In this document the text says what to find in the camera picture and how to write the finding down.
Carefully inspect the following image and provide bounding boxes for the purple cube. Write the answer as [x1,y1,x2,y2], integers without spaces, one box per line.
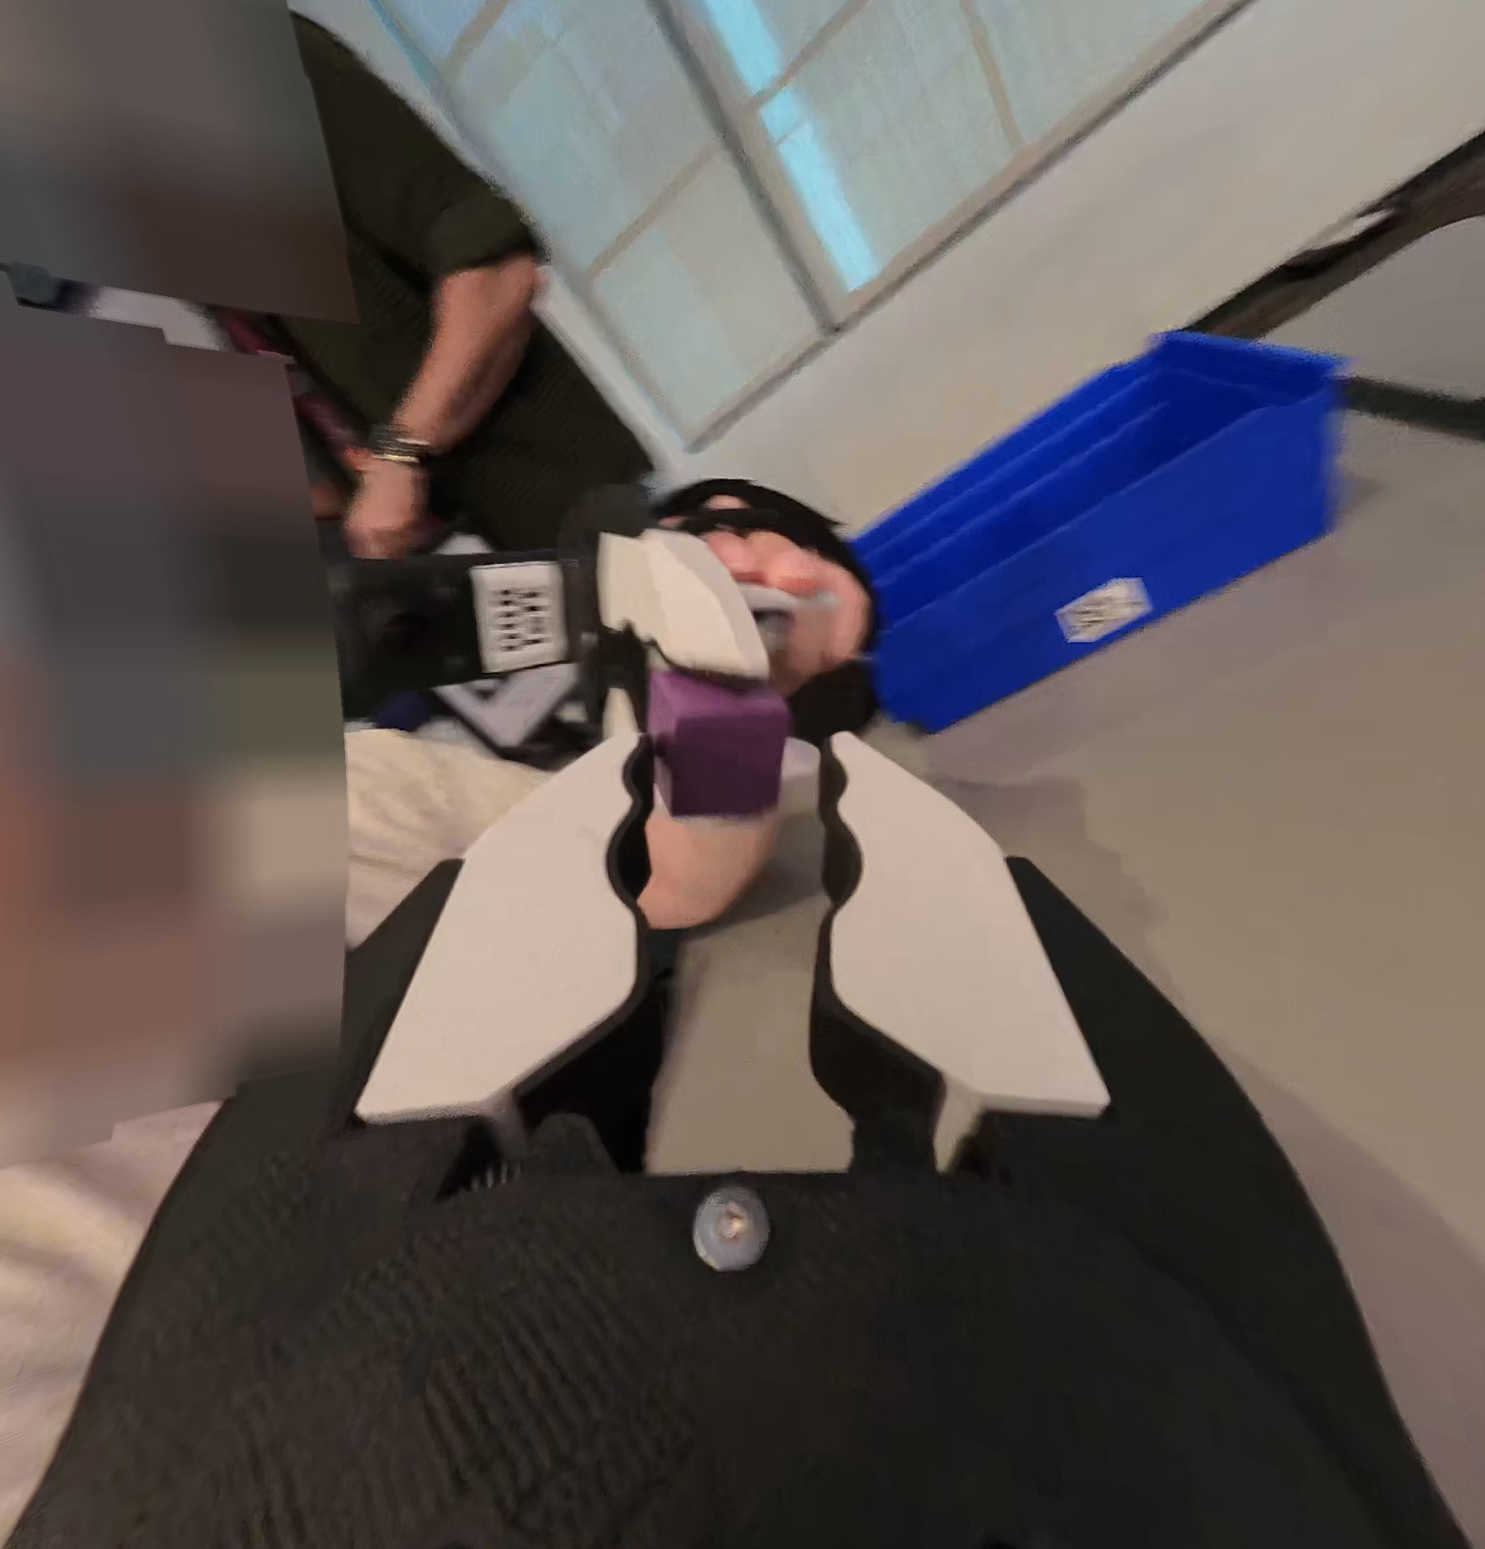
[649,672,794,821]

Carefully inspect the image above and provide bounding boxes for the large paned window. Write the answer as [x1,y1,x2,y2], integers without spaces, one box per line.
[369,0,1255,453]

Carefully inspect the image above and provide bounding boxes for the blue plastic bin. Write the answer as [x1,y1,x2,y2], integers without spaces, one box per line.
[845,329,1352,736]

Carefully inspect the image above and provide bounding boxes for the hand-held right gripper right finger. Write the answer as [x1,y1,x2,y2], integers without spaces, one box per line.
[810,730,1114,1173]

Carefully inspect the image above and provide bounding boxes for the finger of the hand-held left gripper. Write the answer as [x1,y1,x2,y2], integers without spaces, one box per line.
[597,529,775,681]

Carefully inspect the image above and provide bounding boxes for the grey desk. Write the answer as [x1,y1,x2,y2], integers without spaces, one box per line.
[643,399,1485,1549]

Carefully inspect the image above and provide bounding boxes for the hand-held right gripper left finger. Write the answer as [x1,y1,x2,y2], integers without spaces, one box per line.
[355,736,674,1164]

